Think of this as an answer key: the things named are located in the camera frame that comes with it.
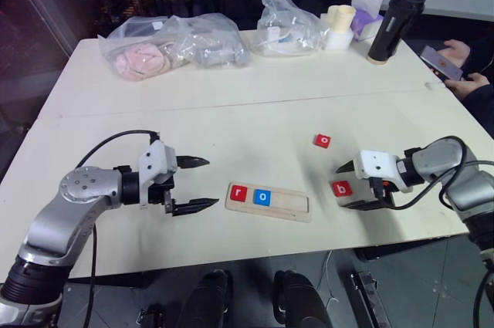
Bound person's right hand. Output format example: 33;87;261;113
443;39;472;67

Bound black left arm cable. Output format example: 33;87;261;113
75;130;161;328

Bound cream plastic cup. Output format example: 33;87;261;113
326;4;356;35

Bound blue letter o block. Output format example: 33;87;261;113
252;188;272;206

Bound clear bag with pink item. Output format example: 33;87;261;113
97;12;252;83

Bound thin white cable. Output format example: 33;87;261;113
323;249;339;308

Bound black travel tumbler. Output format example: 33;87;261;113
367;0;430;66

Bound red letter o block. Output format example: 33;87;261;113
312;133;333;150

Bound smartphone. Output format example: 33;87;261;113
419;45;465;83

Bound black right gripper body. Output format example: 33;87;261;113
370;176;397;209

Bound person's left hand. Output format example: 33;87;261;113
445;72;492;93

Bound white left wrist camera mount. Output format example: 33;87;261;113
137;140;179;208

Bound purple tissue pack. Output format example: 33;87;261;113
350;0;386;42

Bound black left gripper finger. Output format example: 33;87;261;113
171;198;221;218
176;154;211;170

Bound wooden letter tray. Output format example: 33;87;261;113
224;181;313;224

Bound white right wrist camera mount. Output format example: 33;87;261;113
354;149;414;194

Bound dark rounded shape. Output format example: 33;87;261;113
178;269;233;328
271;269;331;328

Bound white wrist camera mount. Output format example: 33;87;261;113
354;149;414;194
137;140;179;208

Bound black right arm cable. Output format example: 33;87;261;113
376;158;494;211

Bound metal table bracket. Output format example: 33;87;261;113
348;271;389;328

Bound red letter b block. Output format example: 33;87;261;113
330;180;354;198

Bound red letter r block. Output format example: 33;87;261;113
229;184;249;203

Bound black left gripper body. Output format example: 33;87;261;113
147;176;177;215

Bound clear bag with white items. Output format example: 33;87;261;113
255;0;330;59

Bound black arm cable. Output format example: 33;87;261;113
75;130;161;328
376;158;494;211

